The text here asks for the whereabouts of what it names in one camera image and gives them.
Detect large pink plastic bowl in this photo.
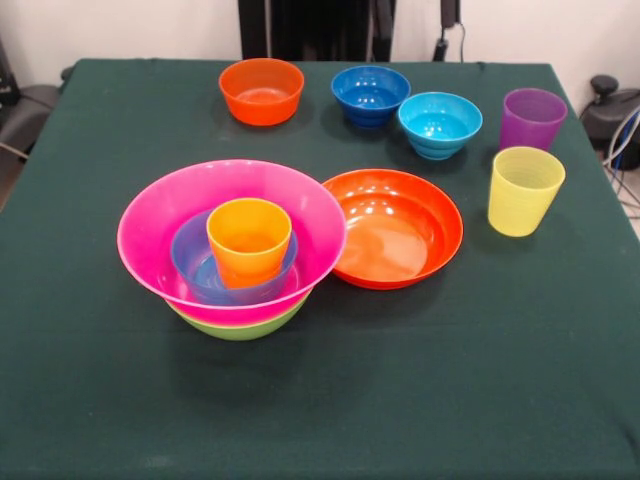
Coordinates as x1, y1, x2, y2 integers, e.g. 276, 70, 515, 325
116, 158, 348, 329

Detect orange plastic cup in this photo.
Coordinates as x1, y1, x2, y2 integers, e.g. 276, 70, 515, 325
218, 257, 285, 290
205, 197, 293, 275

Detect light blue translucent bowl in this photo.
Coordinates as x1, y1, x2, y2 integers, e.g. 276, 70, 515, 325
170, 209, 300, 307

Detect dark blue ribbed bowl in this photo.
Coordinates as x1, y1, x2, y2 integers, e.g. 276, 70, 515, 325
330, 64, 412, 131

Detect cyan ribbed bowl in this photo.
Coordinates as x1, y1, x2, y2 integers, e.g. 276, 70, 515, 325
397, 91, 484, 162

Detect purple plastic cup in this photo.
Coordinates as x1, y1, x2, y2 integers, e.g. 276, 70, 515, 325
499, 87, 569, 153

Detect orange translucent bowl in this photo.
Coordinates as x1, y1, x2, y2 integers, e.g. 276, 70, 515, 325
218, 57, 305, 127

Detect black floor device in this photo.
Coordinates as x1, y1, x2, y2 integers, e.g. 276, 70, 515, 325
579, 74, 640, 147

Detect yellow plastic cup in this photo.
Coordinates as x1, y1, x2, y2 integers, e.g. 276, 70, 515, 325
487, 145, 567, 238

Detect red-orange shallow bowl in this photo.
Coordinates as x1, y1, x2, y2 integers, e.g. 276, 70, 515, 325
322, 168, 465, 290

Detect green plastic bowl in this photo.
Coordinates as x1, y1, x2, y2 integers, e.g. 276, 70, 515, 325
164, 292, 312, 343

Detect dark green table cloth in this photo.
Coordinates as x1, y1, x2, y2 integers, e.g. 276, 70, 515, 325
0, 58, 640, 480

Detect dark grey chair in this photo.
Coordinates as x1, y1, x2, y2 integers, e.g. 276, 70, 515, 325
0, 83, 60, 151

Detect black cable with plug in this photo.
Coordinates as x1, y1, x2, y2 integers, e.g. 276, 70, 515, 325
432, 24, 450, 63

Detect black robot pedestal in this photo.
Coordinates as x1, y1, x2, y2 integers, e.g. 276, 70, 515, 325
236, 0, 397, 63

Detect bundle of floor cables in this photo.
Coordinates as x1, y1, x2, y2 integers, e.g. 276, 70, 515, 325
602, 108, 640, 221

